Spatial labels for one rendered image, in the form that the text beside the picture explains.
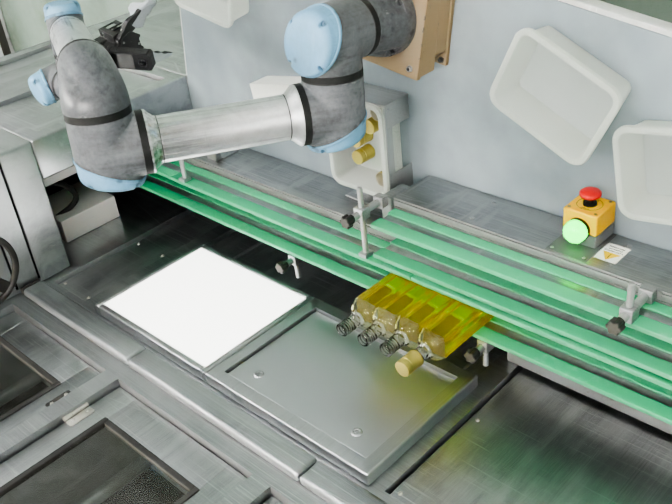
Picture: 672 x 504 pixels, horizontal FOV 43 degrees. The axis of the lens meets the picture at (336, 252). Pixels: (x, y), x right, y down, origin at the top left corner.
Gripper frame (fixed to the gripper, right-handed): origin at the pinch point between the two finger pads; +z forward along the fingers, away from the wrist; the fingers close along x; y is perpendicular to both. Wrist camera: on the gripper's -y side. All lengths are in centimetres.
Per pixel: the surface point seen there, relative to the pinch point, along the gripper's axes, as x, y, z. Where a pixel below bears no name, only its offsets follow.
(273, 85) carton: 13.5, -23.5, 10.0
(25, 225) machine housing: 39, 16, -46
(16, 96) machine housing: 27, 52, -22
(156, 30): 37, 62, 33
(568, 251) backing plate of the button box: 16, -107, 6
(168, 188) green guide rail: 50, 9, -8
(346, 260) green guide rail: 41, -57, -4
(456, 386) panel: 42, -98, -16
